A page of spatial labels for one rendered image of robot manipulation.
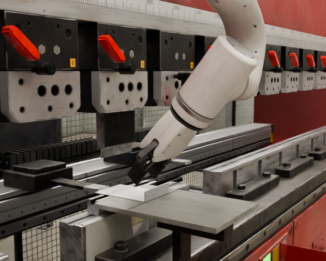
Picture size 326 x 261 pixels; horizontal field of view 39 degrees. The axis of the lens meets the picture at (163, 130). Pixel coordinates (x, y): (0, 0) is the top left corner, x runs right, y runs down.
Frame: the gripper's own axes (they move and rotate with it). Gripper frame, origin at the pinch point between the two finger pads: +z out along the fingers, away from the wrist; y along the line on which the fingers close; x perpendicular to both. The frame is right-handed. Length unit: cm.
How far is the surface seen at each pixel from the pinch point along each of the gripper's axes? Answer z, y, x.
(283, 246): 7.0, -35.0, 28.3
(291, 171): 11, -86, 11
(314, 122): 26, -214, -13
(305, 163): 11, -102, 11
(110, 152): 1.5, 3.2, -7.4
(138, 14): -22.3, -1.6, -22.2
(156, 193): 1.3, 0.5, 4.9
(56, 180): 18.8, 2.3, -15.2
